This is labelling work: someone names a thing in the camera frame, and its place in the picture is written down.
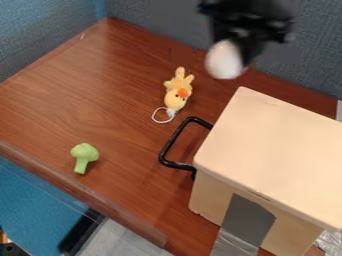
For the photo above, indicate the yellow plush chick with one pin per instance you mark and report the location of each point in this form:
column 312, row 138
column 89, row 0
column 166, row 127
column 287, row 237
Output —
column 177, row 96

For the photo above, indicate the beige cabinet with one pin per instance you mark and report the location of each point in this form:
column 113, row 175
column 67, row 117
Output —
column 276, row 156

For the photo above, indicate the green toy broccoli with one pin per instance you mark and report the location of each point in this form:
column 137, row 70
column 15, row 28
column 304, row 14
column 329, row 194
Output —
column 83, row 156

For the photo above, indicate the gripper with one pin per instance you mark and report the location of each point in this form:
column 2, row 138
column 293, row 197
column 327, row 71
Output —
column 249, row 20

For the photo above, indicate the white toy egg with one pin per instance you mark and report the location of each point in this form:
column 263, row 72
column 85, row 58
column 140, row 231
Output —
column 223, row 61

